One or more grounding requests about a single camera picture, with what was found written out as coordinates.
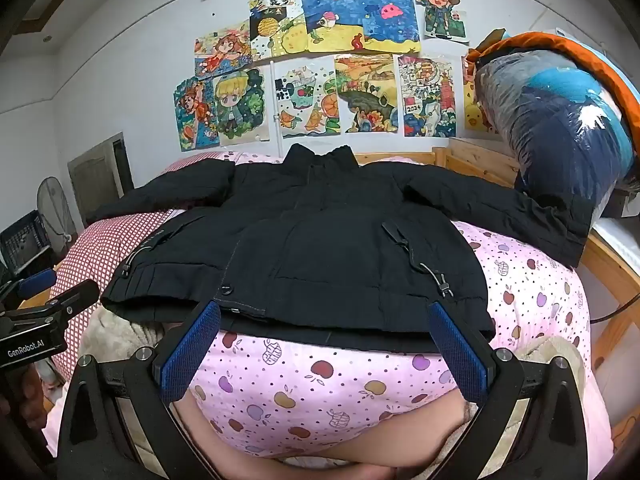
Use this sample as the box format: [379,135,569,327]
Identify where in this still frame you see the group of colourful wall drawings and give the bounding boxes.
[172,0,496,153]

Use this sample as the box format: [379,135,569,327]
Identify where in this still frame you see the pink apple-print blanket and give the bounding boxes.
[170,150,616,461]

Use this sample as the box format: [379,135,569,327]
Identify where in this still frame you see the black plastic crate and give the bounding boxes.
[0,210,56,272]

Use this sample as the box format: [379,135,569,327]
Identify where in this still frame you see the red checked bed sheet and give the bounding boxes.
[50,152,241,381]

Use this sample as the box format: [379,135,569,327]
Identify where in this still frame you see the wooden bed frame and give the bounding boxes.
[355,146,640,436]

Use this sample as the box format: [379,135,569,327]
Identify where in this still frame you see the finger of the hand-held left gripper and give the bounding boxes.
[46,279,101,317]
[17,268,57,299]

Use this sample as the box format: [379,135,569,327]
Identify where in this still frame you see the cream fleece blanket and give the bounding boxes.
[77,305,596,466]

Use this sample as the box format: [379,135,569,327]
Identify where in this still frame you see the black cable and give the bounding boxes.
[591,289,640,324]

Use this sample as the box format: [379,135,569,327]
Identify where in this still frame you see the grey standing fan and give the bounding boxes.
[36,176,77,247]

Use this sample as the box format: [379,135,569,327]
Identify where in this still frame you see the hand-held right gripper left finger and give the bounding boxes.
[57,300,223,480]

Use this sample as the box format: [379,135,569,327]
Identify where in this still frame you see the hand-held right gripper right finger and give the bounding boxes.
[427,300,588,480]

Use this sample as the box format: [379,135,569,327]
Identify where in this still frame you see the dark doorway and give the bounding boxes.
[67,132,134,202]

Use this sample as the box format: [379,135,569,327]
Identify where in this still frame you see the black padded jacket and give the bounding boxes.
[92,143,593,353]

